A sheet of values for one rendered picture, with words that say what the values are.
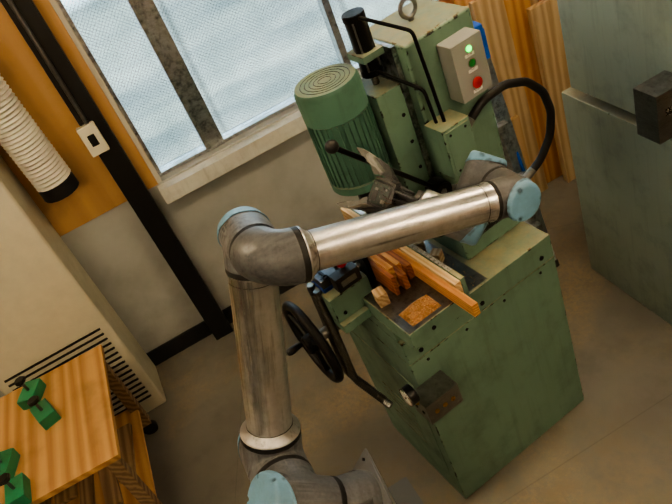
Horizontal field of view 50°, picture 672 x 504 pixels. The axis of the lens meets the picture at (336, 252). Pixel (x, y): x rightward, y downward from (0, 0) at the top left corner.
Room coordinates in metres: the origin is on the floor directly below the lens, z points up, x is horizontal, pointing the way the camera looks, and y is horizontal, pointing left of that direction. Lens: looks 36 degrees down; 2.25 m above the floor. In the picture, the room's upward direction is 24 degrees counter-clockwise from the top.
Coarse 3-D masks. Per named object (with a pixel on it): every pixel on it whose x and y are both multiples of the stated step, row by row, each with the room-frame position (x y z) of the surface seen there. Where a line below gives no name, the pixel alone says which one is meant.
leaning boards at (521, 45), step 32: (448, 0) 3.05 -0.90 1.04; (480, 0) 2.90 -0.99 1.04; (512, 0) 2.95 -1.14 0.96; (544, 0) 2.92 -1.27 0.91; (512, 32) 2.94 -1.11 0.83; (544, 32) 2.89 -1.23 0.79; (512, 64) 2.90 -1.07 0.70; (544, 64) 2.87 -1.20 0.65; (512, 96) 2.88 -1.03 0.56; (544, 128) 2.92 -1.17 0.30; (544, 160) 2.91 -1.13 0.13
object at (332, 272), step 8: (352, 264) 1.62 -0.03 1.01; (328, 272) 1.65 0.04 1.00; (336, 272) 1.62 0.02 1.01; (344, 272) 1.61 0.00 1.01; (352, 272) 1.60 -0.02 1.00; (312, 280) 1.68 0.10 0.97; (320, 280) 1.63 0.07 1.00; (328, 280) 1.63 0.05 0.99; (336, 280) 1.59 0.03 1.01; (344, 280) 1.59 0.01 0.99; (352, 280) 1.60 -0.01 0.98; (320, 288) 1.63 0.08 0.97; (328, 288) 1.62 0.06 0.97; (336, 288) 1.60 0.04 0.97; (344, 288) 1.59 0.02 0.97
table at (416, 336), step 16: (384, 288) 1.60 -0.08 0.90; (400, 288) 1.57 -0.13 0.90; (416, 288) 1.54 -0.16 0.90; (432, 288) 1.52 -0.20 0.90; (368, 304) 1.58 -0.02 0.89; (400, 304) 1.51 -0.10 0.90; (448, 304) 1.43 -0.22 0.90; (352, 320) 1.57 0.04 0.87; (384, 320) 1.51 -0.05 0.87; (400, 320) 1.45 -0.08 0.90; (432, 320) 1.41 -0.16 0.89; (448, 320) 1.42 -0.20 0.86; (400, 336) 1.44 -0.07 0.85; (416, 336) 1.39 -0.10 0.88; (432, 336) 1.40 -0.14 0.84
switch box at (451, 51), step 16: (464, 32) 1.70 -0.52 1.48; (448, 48) 1.65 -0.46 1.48; (464, 48) 1.65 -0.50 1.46; (480, 48) 1.67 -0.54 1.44; (448, 64) 1.67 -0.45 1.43; (464, 64) 1.65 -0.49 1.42; (480, 64) 1.66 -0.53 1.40; (448, 80) 1.68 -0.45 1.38; (464, 80) 1.65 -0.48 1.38; (464, 96) 1.64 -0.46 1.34
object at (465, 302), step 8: (408, 256) 1.64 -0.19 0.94; (416, 264) 1.59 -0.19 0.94; (416, 272) 1.58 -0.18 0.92; (424, 272) 1.55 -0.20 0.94; (432, 272) 1.53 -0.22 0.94; (424, 280) 1.55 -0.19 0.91; (432, 280) 1.50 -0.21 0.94; (440, 280) 1.49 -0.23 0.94; (440, 288) 1.48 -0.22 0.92; (448, 288) 1.45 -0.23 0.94; (456, 288) 1.43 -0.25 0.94; (448, 296) 1.45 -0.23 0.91; (456, 296) 1.41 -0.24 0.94; (464, 296) 1.39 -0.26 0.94; (464, 304) 1.38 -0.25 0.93; (472, 304) 1.35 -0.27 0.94; (472, 312) 1.35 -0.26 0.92; (480, 312) 1.35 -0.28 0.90
